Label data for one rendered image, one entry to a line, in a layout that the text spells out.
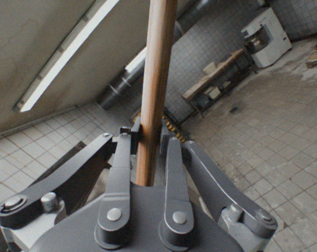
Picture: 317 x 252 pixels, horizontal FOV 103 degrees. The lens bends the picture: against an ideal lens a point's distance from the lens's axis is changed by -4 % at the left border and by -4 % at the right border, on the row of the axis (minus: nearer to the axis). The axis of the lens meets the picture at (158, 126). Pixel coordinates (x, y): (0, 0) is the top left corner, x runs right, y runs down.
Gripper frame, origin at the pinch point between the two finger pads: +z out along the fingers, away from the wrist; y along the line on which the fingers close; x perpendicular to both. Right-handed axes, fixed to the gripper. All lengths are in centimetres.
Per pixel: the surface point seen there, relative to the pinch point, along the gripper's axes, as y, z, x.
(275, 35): 322, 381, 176
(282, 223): 155, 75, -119
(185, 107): 137, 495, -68
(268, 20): 291, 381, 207
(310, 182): 191, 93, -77
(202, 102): 172, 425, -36
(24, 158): -106, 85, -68
